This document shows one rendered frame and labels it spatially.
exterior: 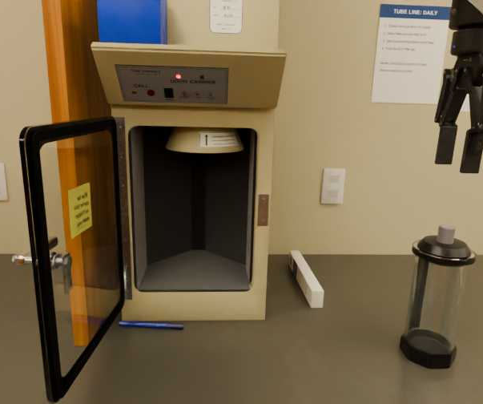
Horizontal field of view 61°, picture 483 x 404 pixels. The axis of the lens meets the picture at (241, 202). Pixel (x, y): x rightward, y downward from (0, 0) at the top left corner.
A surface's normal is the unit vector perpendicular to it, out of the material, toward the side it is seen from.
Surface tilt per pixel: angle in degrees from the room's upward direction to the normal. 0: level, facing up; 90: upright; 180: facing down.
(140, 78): 135
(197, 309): 90
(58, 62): 90
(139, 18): 90
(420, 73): 90
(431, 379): 0
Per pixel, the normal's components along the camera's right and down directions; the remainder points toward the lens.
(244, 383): 0.03, -0.97
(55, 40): 0.06, 0.25
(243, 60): 0.03, 0.86
